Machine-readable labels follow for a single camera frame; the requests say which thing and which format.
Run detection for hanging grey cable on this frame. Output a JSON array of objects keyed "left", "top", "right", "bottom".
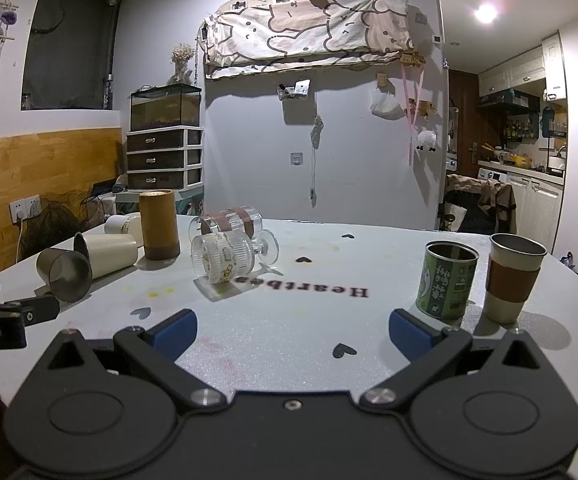
[{"left": 310, "top": 114, "right": 324, "bottom": 207}]

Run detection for white cup with black lid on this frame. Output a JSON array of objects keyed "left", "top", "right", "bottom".
[{"left": 72, "top": 232, "right": 139, "bottom": 281}]

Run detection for pink ribbons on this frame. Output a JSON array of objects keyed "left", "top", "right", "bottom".
[{"left": 401, "top": 62, "right": 428, "bottom": 166}]

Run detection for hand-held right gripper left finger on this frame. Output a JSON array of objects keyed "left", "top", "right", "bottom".
[{"left": 44, "top": 309, "right": 227, "bottom": 407}]

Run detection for white upper kitchen cabinets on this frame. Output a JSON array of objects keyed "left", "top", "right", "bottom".
[{"left": 477, "top": 29, "right": 568, "bottom": 102}]

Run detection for dark wooden door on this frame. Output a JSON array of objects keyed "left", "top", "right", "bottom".
[{"left": 448, "top": 69, "right": 485, "bottom": 177}]

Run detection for green printed tin cup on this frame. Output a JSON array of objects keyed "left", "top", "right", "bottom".
[{"left": 415, "top": 241, "right": 480, "bottom": 322}]

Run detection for white lower kitchen cabinets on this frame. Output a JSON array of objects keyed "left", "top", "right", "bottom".
[{"left": 506, "top": 172, "right": 566, "bottom": 257}]

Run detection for kitchen bottle shelf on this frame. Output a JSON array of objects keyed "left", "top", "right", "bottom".
[{"left": 503, "top": 114, "right": 540, "bottom": 142}]

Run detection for white wall outlet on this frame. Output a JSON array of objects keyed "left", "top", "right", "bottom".
[{"left": 8, "top": 195, "right": 43, "bottom": 224}]

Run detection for plain steel cup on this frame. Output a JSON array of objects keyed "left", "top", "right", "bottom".
[{"left": 36, "top": 247, "right": 93, "bottom": 304}]

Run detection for dark net cloth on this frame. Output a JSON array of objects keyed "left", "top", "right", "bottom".
[{"left": 38, "top": 194, "right": 93, "bottom": 246}]

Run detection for white washing machine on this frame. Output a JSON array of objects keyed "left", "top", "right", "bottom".
[{"left": 476, "top": 168, "right": 508, "bottom": 187}]

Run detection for clear ribbed glass goblet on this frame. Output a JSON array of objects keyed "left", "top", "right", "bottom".
[{"left": 190, "top": 229, "right": 280, "bottom": 287}]

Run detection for printed cartoon cloth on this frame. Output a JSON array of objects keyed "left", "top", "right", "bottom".
[{"left": 203, "top": 0, "right": 416, "bottom": 80}]

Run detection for white tote bag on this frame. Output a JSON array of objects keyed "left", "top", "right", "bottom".
[{"left": 438, "top": 202, "right": 468, "bottom": 234}]

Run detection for dark window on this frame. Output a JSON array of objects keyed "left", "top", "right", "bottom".
[{"left": 20, "top": 0, "right": 123, "bottom": 112}]

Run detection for white hanging bag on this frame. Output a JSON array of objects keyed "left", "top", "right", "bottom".
[{"left": 370, "top": 87, "right": 404, "bottom": 120}]

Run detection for white plastic drawer unit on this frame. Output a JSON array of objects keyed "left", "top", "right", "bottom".
[{"left": 126, "top": 126, "right": 205, "bottom": 191}]

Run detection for white kitchen cabinets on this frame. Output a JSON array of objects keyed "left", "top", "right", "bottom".
[
  {"left": 477, "top": 29, "right": 568, "bottom": 102},
  {"left": 506, "top": 172, "right": 566, "bottom": 257}
]

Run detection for glass fish tank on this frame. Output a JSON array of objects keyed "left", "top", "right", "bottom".
[{"left": 130, "top": 85, "right": 203, "bottom": 131}]

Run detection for plain white cup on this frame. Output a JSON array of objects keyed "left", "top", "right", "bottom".
[{"left": 104, "top": 213, "right": 143, "bottom": 248}]

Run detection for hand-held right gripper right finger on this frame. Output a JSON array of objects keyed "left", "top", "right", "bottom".
[{"left": 361, "top": 309, "right": 542, "bottom": 407}]

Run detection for brown jacket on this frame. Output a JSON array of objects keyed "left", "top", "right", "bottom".
[{"left": 444, "top": 173, "right": 518, "bottom": 234}]

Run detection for dried flower vase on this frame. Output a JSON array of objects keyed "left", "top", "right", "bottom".
[{"left": 170, "top": 43, "right": 195, "bottom": 86}]

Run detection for brown bamboo cup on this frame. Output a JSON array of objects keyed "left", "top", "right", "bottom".
[{"left": 138, "top": 189, "right": 180, "bottom": 261}]

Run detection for clipped wall photos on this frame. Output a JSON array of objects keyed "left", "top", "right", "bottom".
[{"left": 277, "top": 78, "right": 313, "bottom": 101}]

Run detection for glass cup with brown sleeve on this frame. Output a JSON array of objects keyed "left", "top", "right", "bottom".
[{"left": 189, "top": 205, "right": 264, "bottom": 241}]

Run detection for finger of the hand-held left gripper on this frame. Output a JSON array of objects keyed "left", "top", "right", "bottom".
[{"left": 0, "top": 295, "right": 61, "bottom": 329}]

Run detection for paper cup brown sleeve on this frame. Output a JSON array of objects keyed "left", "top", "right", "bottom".
[{"left": 483, "top": 233, "right": 548, "bottom": 325}]

